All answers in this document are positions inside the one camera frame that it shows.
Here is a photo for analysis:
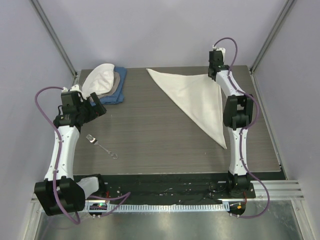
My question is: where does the ornate silver fork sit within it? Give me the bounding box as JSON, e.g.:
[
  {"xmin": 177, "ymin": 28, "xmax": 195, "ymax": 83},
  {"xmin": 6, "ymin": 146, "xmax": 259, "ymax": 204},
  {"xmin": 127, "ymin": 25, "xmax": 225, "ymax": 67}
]
[{"xmin": 86, "ymin": 134, "xmax": 118, "ymax": 159}]

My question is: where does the white cloth napkin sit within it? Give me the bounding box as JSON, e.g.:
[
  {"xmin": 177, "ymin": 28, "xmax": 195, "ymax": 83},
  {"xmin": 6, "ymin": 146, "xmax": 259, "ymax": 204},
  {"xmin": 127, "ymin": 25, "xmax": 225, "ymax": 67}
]
[{"xmin": 147, "ymin": 68, "xmax": 227, "ymax": 149}]

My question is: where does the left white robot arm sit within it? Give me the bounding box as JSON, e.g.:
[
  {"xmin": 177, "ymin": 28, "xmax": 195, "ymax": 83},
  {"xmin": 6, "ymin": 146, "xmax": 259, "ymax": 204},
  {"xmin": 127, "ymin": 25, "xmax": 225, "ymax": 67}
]
[{"xmin": 34, "ymin": 90, "xmax": 107, "ymax": 216}]

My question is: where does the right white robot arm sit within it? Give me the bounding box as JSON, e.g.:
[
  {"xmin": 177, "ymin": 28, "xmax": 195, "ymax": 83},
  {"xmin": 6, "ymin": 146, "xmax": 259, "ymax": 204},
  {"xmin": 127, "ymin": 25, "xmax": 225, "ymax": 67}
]
[{"xmin": 208, "ymin": 46, "xmax": 254, "ymax": 198}]

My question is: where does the blue checkered cloth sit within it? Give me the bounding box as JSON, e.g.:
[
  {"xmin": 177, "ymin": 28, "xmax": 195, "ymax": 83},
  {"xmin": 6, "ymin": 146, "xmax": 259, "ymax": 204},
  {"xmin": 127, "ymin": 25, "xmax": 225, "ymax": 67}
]
[{"xmin": 99, "ymin": 67, "xmax": 127, "ymax": 105}]

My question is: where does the white folded cloth on pile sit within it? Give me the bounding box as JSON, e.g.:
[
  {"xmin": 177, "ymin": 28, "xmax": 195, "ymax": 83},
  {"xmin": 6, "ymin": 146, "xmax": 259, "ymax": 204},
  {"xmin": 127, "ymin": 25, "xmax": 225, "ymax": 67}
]
[{"xmin": 82, "ymin": 63, "xmax": 115, "ymax": 98}]

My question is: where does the grey cloth in pile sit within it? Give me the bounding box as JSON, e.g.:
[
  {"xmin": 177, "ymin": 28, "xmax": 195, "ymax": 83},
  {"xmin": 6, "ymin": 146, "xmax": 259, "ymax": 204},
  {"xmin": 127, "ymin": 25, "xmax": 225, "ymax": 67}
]
[{"xmin": 98, "ymin": 71, "xmax": 121, "ymax": 99}]

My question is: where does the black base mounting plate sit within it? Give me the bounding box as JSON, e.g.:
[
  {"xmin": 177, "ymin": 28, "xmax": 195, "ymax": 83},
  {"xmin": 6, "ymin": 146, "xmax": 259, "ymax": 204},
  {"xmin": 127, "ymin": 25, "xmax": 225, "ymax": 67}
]
[{"xmin": 94, "ymin": 173, "xmax": 256, "ymax": 206}]

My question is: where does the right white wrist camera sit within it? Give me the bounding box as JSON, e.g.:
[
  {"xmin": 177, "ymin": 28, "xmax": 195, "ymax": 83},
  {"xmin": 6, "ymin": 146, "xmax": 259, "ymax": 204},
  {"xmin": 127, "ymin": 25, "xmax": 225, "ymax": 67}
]
[{"xmin": 212, "ymin": 45, "xmax": 226, "ymax": 62}]

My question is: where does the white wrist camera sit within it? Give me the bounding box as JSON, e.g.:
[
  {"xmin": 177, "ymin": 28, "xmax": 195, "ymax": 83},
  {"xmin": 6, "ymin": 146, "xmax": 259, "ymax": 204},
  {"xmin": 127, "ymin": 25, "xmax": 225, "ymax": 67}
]
[
  {"xmin": 61, "ymin": 84, "xmax": 83, "ymax": 97},
  {"xmin": 212, "ymin": 45, "xmax": 226, "ymax": 62}
]

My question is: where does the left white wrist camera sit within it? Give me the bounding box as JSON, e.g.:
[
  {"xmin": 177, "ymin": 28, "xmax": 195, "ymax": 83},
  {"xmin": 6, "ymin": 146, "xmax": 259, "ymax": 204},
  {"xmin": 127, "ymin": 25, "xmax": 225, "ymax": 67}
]
[{"xmin": 61, "ymin": 84, "xmax": 83, "ymax": 97}]

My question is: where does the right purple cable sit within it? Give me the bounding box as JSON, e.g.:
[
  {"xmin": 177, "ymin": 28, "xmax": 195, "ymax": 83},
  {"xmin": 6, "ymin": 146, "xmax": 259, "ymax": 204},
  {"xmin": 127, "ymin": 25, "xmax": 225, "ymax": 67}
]
[{"xmin": 212, "ymin": 37, "xmax": 271, "ymax": 220}]

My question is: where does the right aluminium frame post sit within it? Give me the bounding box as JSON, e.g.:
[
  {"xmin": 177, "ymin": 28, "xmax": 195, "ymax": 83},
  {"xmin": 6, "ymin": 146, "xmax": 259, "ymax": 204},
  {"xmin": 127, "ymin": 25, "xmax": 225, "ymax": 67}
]
[{"xmin": 251, "ymin": 0, "xmax": 297, "ymax": 72}]

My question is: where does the aluminium frame post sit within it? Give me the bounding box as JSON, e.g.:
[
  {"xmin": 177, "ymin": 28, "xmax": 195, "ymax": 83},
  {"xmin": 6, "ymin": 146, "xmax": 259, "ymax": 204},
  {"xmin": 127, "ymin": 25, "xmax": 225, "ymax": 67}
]
[
  {"xmin": 29, "ymin": 0, "xmax": 77, "ymax": 78},
  {"xmin": 251, "ymin": 0, "xmax": 297, "ymax": 72}
]

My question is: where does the left aluminium frame post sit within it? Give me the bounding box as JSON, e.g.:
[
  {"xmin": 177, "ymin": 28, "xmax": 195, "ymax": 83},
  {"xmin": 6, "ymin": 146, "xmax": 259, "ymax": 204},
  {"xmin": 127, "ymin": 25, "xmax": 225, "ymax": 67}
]
[{"xmin": 29, "ymin": 0, "xmax": 77, "ymax": 78}]

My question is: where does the white slotted cable duct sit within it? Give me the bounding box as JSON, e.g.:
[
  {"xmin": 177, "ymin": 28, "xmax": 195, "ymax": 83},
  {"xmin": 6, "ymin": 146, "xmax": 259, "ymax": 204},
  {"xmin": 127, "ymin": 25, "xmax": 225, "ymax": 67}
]
[{"xmin": 84, "ymin": 202, "xmax": 230, "ymax": 213}]

